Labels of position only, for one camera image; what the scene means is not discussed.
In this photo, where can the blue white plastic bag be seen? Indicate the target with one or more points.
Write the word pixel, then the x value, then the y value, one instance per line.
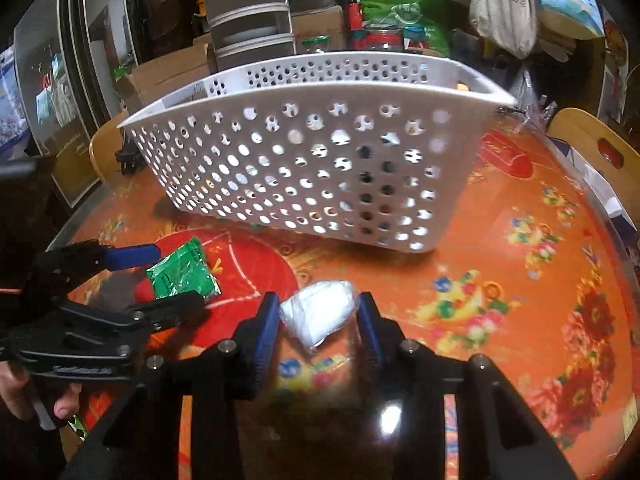
pixel 7 100

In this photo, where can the clear plastic bag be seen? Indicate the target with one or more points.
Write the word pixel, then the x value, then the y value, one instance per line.
pixel 532 105

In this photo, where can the white perforated plastic basket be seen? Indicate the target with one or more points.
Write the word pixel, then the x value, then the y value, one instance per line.
pixel 300 160

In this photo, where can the dark wooden cabinet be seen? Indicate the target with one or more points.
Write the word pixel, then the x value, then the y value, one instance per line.
pixel 160 5

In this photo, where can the white soft pouch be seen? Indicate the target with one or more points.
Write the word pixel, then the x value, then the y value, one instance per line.
pixel 320 312

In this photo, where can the brown cardboard box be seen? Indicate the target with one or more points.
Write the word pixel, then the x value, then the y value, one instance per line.
pixel 320 25

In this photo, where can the white canvas tote bag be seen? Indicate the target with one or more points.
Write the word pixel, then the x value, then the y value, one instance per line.
pixel 500 10

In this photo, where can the mirrored wardrobe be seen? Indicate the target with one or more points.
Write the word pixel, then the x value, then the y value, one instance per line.
pixel 65 110

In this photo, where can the green tote bag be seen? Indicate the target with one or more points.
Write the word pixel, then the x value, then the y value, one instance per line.
pixel 410 15

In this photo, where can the stacked plastic drawer unit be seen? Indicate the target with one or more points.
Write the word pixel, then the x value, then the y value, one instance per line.
pixel 245 25

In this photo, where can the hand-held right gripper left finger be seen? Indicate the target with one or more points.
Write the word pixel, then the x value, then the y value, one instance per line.
pixel 265 345

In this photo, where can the glass jar with green lid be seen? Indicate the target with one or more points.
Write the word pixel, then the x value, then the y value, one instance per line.
pixel 315 42

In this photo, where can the blue paper bag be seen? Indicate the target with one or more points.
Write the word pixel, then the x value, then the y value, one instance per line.
pixel 600 195

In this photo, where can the wooden chair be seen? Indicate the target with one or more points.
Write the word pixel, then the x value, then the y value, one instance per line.
pixel 580 130
pixel 105 155

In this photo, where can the green plastic packet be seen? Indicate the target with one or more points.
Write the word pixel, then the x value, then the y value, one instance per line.
pixel 182 272

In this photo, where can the person's left hand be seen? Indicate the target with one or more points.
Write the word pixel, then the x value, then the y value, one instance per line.
pixel 67 400

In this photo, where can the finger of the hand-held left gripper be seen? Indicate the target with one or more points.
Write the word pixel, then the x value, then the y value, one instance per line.
pixel 132 256
pixel 170 307

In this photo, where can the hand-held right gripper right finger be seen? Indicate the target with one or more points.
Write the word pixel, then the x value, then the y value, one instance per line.
pixel 372 330

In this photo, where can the glass jar with red contents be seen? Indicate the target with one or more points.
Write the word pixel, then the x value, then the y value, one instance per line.
pixel 382 40

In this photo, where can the black folding tool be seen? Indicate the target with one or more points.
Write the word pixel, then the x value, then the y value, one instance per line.
pixel 127 157

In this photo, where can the wall poster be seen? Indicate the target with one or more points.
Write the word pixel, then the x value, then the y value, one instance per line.
pixel 612 85

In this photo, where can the open cardboard box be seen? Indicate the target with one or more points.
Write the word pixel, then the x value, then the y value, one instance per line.
pixel 165 75

